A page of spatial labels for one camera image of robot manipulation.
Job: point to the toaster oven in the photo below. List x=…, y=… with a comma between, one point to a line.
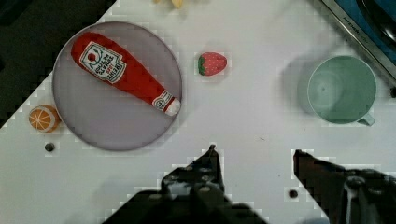
x=371, y=23

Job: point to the red plush ketchup bottle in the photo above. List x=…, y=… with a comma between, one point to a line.
x=111, y=63

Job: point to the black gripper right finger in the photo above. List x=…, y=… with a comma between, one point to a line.
x=347, y=196

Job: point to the plush orange slice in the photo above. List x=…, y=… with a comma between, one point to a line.
x=44, y=118

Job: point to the plush strawberry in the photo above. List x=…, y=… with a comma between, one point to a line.
x=211, y=63

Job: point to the grey round plate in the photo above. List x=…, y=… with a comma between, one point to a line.
x=103, y=116

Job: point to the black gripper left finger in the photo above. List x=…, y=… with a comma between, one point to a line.
x=188, y=195

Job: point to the plush banana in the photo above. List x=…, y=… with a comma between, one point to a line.
x=176, y=3

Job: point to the green cup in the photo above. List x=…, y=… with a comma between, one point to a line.
x=340, y=90

